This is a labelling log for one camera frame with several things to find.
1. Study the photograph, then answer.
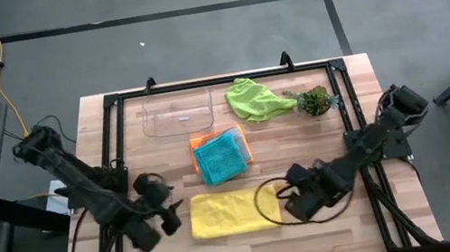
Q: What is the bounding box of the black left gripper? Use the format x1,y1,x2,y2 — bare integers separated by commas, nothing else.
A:
113,166,193,252

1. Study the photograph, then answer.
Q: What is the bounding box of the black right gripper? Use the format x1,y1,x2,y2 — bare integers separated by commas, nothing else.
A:
276,153,359,227

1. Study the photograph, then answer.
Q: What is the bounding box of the yellow microfiber towel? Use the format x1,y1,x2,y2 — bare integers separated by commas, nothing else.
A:
184,180,287,242

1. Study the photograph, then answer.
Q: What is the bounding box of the teal microfiber towel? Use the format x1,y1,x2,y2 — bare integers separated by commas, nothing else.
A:
190,130,251,190

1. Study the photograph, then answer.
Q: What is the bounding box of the orange microfiber towel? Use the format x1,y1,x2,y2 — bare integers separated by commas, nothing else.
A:
187,122,255,174

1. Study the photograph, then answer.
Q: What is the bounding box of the grey microfiber towel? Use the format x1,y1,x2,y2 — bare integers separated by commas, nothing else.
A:
224,124,254,166

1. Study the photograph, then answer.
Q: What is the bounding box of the lime green microfiber towel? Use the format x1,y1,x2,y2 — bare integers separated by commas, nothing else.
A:
222,69,300,127

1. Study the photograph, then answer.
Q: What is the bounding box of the potted succulent plant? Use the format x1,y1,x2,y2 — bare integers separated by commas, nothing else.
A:
282,81,342,122

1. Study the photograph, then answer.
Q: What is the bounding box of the clear plastic bin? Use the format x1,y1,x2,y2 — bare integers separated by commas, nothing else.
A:
136,85,218,142

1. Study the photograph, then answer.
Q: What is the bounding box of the black aluminium table frame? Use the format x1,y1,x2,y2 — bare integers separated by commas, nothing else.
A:
29,29,445,252

